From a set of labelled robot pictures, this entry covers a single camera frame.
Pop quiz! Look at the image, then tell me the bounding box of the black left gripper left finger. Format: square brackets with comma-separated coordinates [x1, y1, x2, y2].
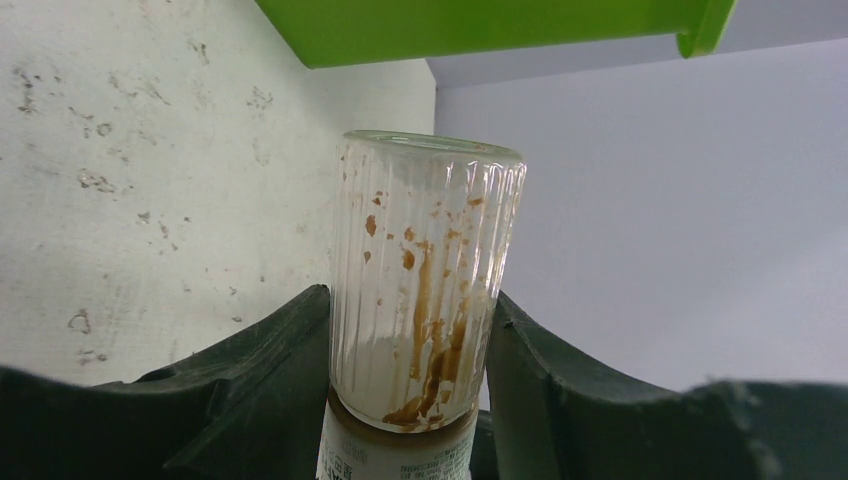
[1, 285, 330, 479]

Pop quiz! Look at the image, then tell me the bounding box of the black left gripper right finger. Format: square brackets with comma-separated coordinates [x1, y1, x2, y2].
[486, 295, 847, 479]

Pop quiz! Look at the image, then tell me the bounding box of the coffee bottle green cap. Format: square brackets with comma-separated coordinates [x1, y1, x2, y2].
[316, 130, 526, 479]

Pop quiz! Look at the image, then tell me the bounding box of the green plastic bin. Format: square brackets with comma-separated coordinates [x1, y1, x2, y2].
[258, 0, 736, 69]

